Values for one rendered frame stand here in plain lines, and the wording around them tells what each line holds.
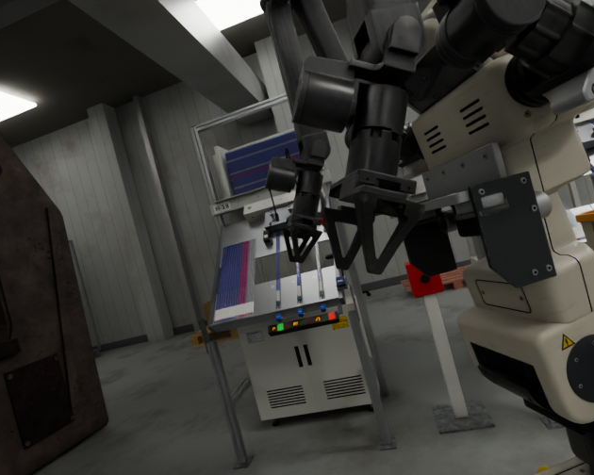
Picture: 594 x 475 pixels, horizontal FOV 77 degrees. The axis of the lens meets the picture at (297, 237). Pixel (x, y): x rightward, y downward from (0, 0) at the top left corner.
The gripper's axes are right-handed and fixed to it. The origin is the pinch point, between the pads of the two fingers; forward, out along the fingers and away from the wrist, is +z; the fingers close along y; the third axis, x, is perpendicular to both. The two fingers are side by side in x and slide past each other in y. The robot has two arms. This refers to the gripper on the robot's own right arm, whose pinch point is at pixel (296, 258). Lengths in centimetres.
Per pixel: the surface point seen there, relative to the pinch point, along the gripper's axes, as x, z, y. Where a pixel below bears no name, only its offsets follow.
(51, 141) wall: -368, -137, -625
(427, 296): 79, 5, -83
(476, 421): 108, 57, -77
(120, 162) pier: -225, -113, -553
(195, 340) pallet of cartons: -45, 121, -427
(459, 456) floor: 91, 66, -62
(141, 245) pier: -165, 13, -553
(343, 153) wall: 113, -176, -446
